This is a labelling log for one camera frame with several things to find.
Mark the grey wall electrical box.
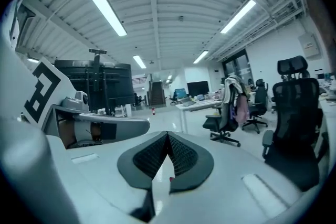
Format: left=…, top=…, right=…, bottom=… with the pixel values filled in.
left=297, top=32, right=321, bottom=59

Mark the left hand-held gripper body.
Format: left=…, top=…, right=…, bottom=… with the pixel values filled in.
left=23, top=57, right=91, bottom=150

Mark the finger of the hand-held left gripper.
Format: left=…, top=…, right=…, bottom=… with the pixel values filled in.
left=75, top=112, right=151, bottom=145

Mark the white office desk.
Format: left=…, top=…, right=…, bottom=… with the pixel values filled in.
left=175, top=99, right=224, bottom=134

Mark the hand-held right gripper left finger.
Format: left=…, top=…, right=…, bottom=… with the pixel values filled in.
left=67, top=131, right=169, bottom=222

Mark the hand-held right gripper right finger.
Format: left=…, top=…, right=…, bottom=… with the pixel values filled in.
left=156, top=131, right=302, bottom=224

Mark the dark staircase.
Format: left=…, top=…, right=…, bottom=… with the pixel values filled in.
left=149, top=80, right=167, bottom=109

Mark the black computer monitor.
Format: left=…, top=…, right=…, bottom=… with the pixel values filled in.
left=186, top=80, right=210, bottom=98

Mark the black screen stand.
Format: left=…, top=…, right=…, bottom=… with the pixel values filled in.
left=84, top=48, right=116, bottom=116

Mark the office chair with clothes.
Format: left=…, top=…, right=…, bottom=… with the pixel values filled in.
left=202, top=76, right=250, bottom=148

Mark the pink bag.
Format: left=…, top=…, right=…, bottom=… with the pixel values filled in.
left=233, top=95, right=250, bottom=124

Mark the black mesh office chair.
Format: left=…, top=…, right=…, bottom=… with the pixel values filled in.
left=261, top=55, right=329, bottom=192

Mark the small black office chair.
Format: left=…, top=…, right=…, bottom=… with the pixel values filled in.
left=241, top=78, right=271, bottom=135

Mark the white garment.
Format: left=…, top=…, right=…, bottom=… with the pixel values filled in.
left=222, top=76, right=246, bottom=107

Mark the large black screen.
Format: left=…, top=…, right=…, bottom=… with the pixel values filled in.
left=54, top=59, right=135, bottom=109

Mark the long ceiling light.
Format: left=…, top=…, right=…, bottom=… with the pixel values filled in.
left=86, top=0, right=128, bottom=37
left=132, top=55, right=147, bottom=69
left=219, top=0, right=257, bottom=35
left=193, top=50, right=209, bottom=65

